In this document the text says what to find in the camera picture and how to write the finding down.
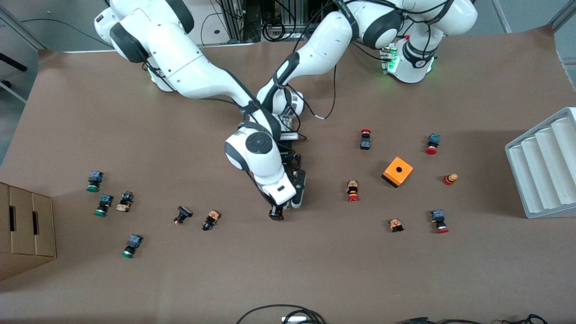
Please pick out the red mushroom button black block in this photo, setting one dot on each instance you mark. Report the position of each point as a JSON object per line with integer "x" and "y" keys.
{"x": 365, "y": 143}

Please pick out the red mushroom button blue block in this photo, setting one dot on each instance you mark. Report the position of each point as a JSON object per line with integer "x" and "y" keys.
{"x": 433, "y": 140}
{"x": 438, "y": 217}

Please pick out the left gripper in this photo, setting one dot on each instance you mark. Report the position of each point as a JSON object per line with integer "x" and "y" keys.
{"x": 288, "y": 144}

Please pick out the black bar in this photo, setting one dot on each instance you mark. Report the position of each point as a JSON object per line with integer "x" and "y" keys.
{"x": 13, "y": 62}

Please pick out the small orange contact block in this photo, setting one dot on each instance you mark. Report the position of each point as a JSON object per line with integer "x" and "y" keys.
{"x": 395, "y": 224}

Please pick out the red mushroom button orange block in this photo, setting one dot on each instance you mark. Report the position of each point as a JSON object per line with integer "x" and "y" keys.
{"x": 352, "y": 189}

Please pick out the white plug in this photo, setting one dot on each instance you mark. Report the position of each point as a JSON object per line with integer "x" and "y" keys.
{"x": 294, "y": 320}

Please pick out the white stepped plastic rack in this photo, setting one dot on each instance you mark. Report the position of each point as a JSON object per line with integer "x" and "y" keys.
{"x": 540, "y": 166}

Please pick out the black selector switch orange block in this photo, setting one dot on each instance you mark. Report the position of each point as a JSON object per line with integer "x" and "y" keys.
{"x": 210, "y": 219}
{"x": 125, "y": 201}

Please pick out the orange button enclosure box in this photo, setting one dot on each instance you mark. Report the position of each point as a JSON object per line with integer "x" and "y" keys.
{"x": 400, "y": 175}

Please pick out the green mushroom pushbutton switch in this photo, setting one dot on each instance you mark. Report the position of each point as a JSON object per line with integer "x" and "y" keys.
{"x": 94, "y": 177}
{"x": 104, "y": 201}
{"x": 133, "y": 242}

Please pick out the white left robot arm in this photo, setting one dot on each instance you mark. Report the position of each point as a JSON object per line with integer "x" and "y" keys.
{"x": 328, "y": 40}

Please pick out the brown cardboard box with slots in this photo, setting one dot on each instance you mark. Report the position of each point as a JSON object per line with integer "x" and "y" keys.
{"x": 27, "y": 234}

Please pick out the red yellow button head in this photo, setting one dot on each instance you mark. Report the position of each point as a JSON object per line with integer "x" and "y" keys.
{"x": 450, "y": 179}

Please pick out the black flat rectangular pushbutton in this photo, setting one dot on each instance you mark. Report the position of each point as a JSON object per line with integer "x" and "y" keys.
{"x": 183, "y": 212}

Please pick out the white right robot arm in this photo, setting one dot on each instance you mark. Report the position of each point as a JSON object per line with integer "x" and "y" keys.
{"x": 180, "y": 63}

